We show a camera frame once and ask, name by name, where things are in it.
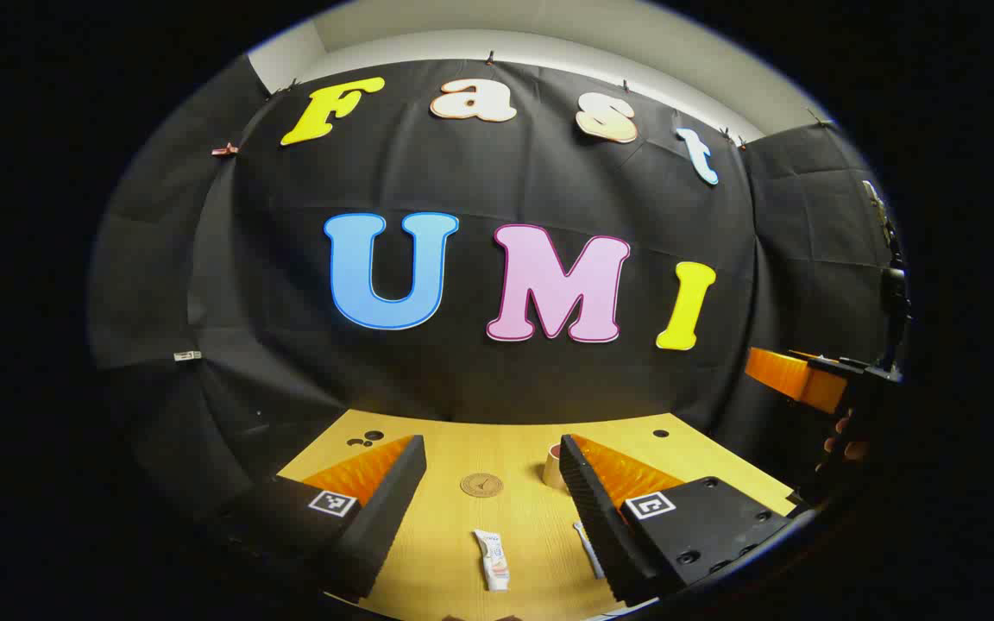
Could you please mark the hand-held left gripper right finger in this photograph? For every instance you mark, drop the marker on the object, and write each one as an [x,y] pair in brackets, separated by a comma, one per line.
[592,517]

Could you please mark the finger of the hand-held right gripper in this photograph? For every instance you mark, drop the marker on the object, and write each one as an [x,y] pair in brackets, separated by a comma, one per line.
[795,379]

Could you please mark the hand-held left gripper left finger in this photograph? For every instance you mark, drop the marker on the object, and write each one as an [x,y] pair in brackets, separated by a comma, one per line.
[393,496]

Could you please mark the white toothbrush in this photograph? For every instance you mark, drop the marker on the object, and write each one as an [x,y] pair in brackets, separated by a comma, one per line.
[588,545]

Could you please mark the round brown coaster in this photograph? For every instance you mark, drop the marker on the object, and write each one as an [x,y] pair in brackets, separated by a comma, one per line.
[481,485]

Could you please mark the white toothpaste tube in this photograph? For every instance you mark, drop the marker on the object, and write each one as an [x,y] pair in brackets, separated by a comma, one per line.
[493,559]

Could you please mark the wooden desktop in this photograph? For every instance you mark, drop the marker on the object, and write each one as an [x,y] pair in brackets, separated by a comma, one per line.
[445,535]

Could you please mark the silver binder clip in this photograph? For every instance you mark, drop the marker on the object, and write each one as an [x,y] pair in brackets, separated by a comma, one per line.
[187,355]

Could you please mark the black backdrop cloth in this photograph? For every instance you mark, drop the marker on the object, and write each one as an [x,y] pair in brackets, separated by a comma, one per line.
[549,198]

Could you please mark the copper clip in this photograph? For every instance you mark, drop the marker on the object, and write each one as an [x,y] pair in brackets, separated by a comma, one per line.
[223,150]

